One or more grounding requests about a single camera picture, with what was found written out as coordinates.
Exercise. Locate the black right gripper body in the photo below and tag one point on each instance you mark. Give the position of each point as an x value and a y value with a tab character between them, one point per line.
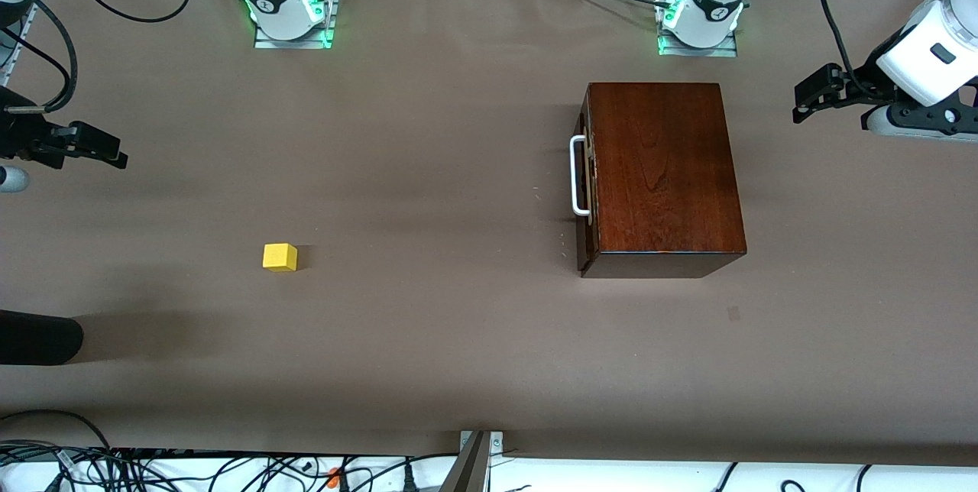
17	137

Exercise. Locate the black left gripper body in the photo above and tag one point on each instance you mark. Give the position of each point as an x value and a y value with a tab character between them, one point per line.
866	85

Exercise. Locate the yellow cube block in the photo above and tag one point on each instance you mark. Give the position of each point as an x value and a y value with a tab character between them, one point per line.
279	256

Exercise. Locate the light wood drawer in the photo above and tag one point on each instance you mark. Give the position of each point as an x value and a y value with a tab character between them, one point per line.
587	171

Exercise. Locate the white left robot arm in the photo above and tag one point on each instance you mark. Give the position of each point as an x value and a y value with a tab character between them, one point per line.
714	11

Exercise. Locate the dark brown wooden cabinet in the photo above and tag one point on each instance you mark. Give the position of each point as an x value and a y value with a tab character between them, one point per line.
665	171

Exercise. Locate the black rounded object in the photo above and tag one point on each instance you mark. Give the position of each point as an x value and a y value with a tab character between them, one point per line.
38	338

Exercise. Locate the aluminium frame rail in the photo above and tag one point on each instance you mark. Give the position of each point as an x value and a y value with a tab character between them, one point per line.
30	11

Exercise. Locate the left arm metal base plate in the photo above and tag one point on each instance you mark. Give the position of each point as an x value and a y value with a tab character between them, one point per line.
699	50

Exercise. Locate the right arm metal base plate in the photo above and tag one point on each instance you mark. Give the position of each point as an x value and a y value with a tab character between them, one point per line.
294	43

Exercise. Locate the metal table edge bracket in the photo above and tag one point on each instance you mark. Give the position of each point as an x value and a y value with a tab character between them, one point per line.
475	461

